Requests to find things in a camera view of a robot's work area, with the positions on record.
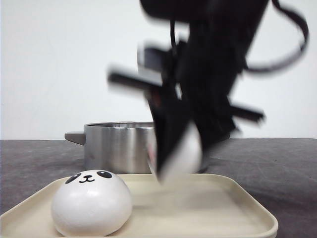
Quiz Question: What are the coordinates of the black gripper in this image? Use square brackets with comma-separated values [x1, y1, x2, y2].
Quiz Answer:
[107, 39, 265, 185]

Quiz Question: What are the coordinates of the panda bun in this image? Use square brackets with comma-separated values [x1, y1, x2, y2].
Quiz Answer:
[51, 170, 133, 236]
[146, 121, 203, 184]

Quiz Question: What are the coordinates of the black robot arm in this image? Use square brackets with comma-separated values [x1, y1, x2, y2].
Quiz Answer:
[108, 0, 267, 182]

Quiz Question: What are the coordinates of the beige rectangular tray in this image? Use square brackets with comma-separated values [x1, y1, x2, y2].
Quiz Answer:
[0, 174, 278, 238]

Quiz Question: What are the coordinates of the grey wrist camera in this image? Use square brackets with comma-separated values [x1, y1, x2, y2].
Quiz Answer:
[137, 44, 173, 73]

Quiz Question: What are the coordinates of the steel pot with grey handles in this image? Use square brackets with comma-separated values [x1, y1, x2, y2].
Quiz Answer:
[64, 121, 231, 174]

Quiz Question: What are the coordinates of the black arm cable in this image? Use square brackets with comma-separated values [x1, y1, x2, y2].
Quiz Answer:
[244, 0, 310, 74]

